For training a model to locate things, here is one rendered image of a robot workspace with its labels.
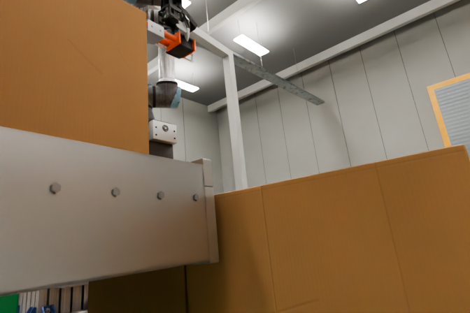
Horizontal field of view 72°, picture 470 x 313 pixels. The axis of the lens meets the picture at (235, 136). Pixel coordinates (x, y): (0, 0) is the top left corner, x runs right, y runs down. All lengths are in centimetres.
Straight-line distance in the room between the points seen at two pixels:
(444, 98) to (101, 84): 1002
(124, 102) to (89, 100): 8
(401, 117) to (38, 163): 1045
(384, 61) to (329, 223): 1081
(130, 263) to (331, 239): 34
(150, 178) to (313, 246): 32
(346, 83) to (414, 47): 217
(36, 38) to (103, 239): 41
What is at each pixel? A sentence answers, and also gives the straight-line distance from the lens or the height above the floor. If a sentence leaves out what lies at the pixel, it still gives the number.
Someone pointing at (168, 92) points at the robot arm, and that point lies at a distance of 173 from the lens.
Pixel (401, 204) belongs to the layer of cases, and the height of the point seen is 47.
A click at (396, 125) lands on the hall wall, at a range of 1067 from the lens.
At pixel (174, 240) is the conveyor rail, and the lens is 60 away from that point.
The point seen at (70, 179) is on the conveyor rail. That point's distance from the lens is 50.
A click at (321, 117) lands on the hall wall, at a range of 1161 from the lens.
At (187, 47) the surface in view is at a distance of 127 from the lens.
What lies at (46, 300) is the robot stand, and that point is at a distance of 159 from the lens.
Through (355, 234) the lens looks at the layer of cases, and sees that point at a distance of 62.
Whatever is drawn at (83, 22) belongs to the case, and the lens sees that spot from 81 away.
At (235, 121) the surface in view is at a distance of 458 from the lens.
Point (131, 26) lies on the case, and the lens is 89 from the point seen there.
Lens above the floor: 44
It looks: 18 degrees up
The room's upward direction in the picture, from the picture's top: 6 degrees counter-clockwise
